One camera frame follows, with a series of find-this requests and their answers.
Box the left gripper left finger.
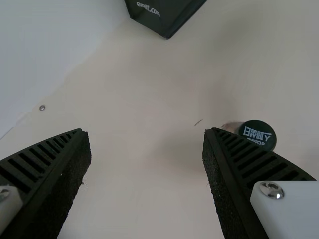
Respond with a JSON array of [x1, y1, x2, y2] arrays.
[[0, 128, 91, 239]]

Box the dark coffee bottle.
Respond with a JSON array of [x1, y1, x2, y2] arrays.
[[221, 119, 278, 152]]

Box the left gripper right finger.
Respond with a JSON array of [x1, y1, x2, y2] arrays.
[[202, 127, 319, 239]]

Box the dark grey bag with straps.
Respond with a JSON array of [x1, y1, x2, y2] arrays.
[[123, 0, 209, 40]]

